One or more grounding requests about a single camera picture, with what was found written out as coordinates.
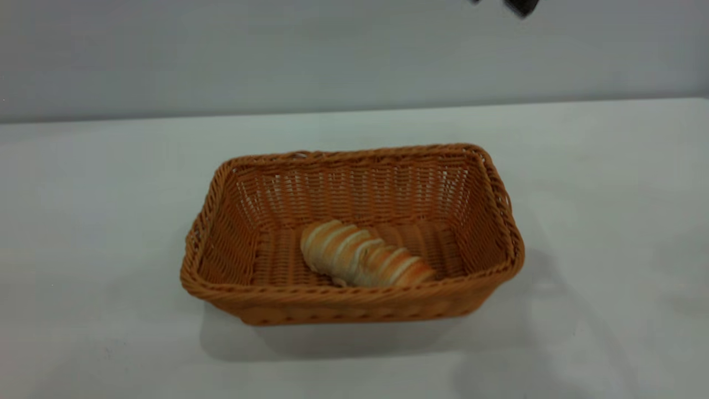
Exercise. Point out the orange woven wicker basket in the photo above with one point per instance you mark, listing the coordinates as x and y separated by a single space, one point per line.
354 199

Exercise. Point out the long ridged bread roll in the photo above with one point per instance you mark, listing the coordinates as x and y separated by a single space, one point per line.
360 257

